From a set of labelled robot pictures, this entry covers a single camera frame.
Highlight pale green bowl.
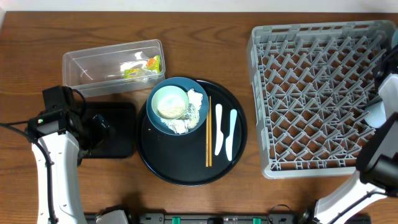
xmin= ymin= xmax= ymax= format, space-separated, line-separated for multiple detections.
xmin=151 ymin=85 xmax=189 ymax=120

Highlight black round tray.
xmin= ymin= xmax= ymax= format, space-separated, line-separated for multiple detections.
xmin=136 ymin=80 xmax=248 ymax=186

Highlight white plastic knife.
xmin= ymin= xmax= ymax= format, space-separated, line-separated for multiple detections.
xmin=215 ymin=104 xmax=224 ymax=156
xmin=225 ymin=109 xmax=237 ymax=161

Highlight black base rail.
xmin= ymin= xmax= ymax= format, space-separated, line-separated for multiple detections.
xmin=85 ymin=205 xmax=297 ymax=224

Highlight green orange snack wrapper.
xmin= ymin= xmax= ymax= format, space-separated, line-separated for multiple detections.
xmin=124 ymin=55 xmax=161 ymax=78

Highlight small white cup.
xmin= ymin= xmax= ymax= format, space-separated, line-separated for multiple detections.
xmin=364 ymin=101 xmax=386 ymax=128

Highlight dark blue plate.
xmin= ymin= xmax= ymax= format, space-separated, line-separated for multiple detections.
xmin=146 ymin=77 xmax=209 ymax=136

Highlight clear plastic bin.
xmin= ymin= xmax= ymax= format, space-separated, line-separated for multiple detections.
xmin=62 ymin=39 xmax=165 ymax=97

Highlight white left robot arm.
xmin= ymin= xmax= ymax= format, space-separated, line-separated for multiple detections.
xmin=27 ymin=109 xmax=111 ymax=223

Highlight light blue saucer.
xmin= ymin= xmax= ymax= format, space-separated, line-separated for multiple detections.
xmin=391 ymin=29 xmax=398 ymax=48

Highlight black square mat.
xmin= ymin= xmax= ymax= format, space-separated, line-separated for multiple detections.
xmin=78 ymin=102 xmax=136 ymax=160

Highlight grey dishwasher rack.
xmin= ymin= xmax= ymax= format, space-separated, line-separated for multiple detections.
xmin=247 ymin=21 xmax=397 ymax=179

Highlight crumpled white napkin waste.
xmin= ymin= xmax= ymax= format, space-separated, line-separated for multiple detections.
xmin=161 ymin=88 xmax=203 ymax=134

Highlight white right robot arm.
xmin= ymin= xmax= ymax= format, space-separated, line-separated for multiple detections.
xmin=298 ymin=46 xmax=397 ymax=224

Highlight wooden chopstick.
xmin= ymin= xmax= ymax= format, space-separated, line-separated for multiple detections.
xmin=208 ymin=96 xmax=213 ymax=167
xmin=206 ymin=109 xmax=209 ymax=167

